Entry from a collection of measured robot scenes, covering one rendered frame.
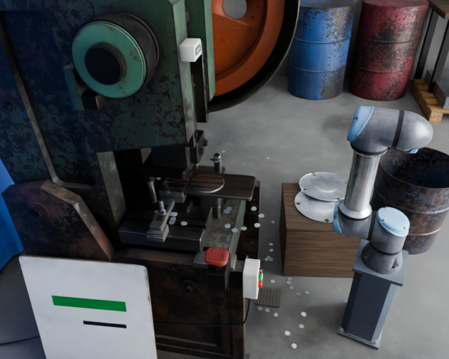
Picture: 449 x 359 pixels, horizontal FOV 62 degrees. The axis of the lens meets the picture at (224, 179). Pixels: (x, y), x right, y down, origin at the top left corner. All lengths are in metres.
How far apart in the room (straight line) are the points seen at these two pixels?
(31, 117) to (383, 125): 1.06
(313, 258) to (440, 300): 0.64
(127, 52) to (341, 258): 1.51
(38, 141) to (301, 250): 1.29
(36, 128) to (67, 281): 0.60
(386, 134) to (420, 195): 0.90
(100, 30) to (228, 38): 0.72
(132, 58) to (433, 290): 1.85
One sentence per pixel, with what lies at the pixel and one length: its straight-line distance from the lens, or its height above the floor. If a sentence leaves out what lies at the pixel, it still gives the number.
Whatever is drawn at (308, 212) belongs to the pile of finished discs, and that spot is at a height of 0.35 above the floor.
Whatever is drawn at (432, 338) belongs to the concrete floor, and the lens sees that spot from 2.06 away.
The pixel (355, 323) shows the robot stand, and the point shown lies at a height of 0.11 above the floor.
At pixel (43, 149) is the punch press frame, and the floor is 1.00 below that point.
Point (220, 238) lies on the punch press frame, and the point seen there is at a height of 0.65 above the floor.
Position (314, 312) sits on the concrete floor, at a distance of 1.98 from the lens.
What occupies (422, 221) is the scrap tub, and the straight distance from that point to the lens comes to 2.20.
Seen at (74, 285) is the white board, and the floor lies 0.47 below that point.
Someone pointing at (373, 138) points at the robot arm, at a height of 1.02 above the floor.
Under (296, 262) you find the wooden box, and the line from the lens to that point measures 2.02.
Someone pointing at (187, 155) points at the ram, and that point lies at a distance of 1.26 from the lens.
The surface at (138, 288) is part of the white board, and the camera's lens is 1.47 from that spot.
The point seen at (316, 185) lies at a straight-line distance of 2.10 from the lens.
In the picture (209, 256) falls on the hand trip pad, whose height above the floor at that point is 0.76.
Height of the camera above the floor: 1.60
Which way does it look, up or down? 35 degrees down
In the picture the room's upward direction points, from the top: 2 degrees counter-clockwise
